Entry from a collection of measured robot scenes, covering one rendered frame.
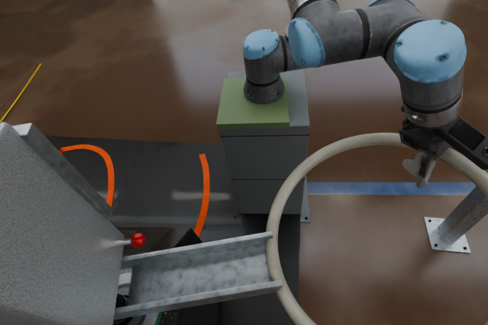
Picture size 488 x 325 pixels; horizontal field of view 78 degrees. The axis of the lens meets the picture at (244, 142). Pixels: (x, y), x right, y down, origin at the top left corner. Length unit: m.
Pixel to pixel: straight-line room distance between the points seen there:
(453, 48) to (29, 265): 0.66
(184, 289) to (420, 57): 0.66
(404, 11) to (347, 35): 0.10
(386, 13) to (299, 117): 0.81
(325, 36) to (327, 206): 1.61
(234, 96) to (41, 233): 1.05
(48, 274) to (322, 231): 1.64
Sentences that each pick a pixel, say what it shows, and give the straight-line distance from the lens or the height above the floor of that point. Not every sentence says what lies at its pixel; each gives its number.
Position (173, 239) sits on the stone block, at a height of 0.68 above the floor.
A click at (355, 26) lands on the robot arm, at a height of 1.53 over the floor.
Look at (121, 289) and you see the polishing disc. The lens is 1.06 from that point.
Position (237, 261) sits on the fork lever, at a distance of 0.77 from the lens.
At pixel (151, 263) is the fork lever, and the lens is 0.83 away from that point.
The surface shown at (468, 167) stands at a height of 1.28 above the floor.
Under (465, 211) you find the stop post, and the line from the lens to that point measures 1.90.
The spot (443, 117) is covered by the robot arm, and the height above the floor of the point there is 1.42.
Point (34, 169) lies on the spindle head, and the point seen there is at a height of 1.47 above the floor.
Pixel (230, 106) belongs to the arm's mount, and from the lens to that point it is 1.37.
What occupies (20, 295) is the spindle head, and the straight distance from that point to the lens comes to 0.53.
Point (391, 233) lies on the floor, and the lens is 2.07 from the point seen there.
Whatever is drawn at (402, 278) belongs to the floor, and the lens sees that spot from 1.99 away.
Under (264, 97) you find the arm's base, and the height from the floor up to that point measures 0.92.
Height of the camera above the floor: 1.81
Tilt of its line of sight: 50 degrees down
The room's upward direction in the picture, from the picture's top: 9 degrees counter-clockwise
